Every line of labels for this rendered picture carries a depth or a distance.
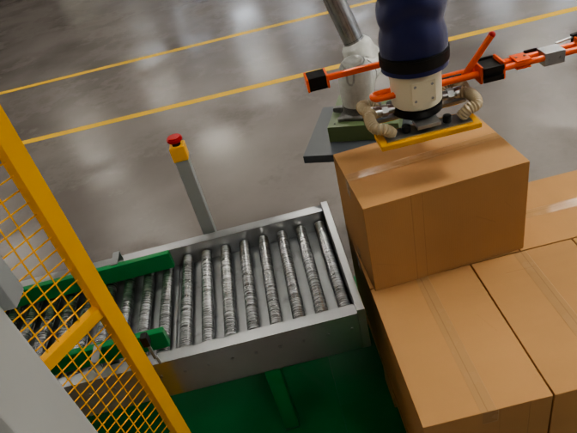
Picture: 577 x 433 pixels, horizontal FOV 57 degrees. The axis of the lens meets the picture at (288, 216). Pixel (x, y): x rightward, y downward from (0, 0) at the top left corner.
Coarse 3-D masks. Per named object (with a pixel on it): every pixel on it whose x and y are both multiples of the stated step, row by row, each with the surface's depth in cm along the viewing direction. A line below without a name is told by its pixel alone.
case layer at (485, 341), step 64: (576, 192) 223; (512, 256) 202; (576, 256) 195; (384, 320) 190; (448, 320) 184; (512, 320) 179; (576, 320) 174; (448, 384) 165; (512, 384) 161; (576, 384) 157
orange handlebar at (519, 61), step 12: (564, 48) 178; (576, 48) 175; (504, 60) 179; (516, 60) 175; (528, 60) 175; (540, 60) 175; (336, 72) 199; (348, 72) 199; (360, 72) 200; (456, 72) 179; (444, 84) 176; (372, 96) 178; (384, 96) 176
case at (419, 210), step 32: (480, 128) 203; (352, 160) 205; (384, 160) 200; (416, 160) 195; (448, 160) 191; (480, 160) 187; (512, 160) 183; (352, 192) 190; (384, 192) 184; (416, 192) 180; (448, 192) 182; (480, 192) 184; (512, 192) 187; (352, 224) 212; (384, 224) 184; (416, 224) 187; (448, 224) 190; (480, 224) 193; (512, 224) 196; (384, 256) 193; (416, 256) 196; (448, 256) 199; (480, 256) 202; (384, 288) 202
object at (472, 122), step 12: (444, 120) 176; (456, 120) 176; (468, 120) 175; (408, 132) 176; (420, 132) 175; (432, 132) 174; (444, 132) 174; (456, 132) 174; (384, 144) 175; (396, 144) 174; (408, 144) 174
